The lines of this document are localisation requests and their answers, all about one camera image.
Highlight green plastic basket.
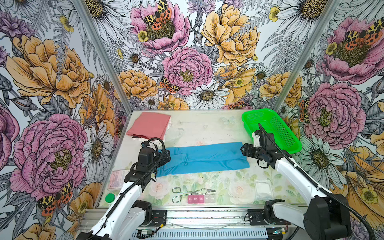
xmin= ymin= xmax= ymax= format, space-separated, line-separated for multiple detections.
xmin=242 ymin=109 xmax=302 ymax=154

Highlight blue t-shirt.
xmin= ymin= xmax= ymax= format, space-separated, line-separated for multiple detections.
xmin=157 ymin=142 xmax=250 ymax=177

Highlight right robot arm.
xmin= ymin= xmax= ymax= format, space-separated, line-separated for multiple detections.
xmin=241 ymin=130 xmax=352 ymax=240

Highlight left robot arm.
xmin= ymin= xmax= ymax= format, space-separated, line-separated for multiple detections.
xmin=77 ymin=147 xmax=171 ymax=240

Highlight folded pink t-shirt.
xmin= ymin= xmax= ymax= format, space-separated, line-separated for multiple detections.
xmin=126 ymin=112 xmax=171 ymax=140

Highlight red white small box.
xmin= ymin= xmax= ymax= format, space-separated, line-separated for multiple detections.
xmin=108 ymin=170 xmax=129 ymax=191

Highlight white gauze packet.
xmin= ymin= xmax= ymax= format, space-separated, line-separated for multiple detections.
xmin=254 ymin=180 xmax=274 ymax=201

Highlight metal tongs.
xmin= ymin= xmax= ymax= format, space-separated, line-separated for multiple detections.
xmin=172 ymin=187 xmax=216 ymax=203

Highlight green lid white jar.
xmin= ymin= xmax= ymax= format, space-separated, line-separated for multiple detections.
xmin=105 ymin=193 xmax=116 ymax=205

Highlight pink pill organizer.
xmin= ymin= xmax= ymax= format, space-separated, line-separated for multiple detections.
xmin=187 ymin=195 xmax=216 ymax=204

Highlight left black cable conduit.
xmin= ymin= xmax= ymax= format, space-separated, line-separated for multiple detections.
xmin=104 ymin=137 xmax=166 ymax=217

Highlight black cable conduit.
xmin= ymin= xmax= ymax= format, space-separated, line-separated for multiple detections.
xmin=104 ymin=137 xmax=166 ymax=217
xmin=257 ymin=122 xmax=377 ymax=240

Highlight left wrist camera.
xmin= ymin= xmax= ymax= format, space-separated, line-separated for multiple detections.
xmin=141 ymin=141 xmax=151 ymax=148

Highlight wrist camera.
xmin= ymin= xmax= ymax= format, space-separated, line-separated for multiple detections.
xmin=141 ymin=141 xmax=151 ymax=148
xmin=252 ymin=130 xmax=261 ymax=147

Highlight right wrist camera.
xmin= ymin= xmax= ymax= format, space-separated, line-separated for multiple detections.
xmin=252 ymin=130 xmax=261 ymax=147

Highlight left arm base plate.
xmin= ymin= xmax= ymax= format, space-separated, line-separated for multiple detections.
xmin=141 ymin=210 xmax=168 ymax=228

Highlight right black cable conduit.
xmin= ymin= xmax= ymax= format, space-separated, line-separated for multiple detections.
xmin=257 ymin=122 xmax=377 ymax=240

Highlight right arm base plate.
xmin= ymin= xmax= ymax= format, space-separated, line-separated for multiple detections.
xmin=244 ymin=209 xmax=291 ymax=226

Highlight aluminium front rail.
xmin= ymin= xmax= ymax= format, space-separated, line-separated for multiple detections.
xmin=76 ymin=206 xmax=337 ymax=230

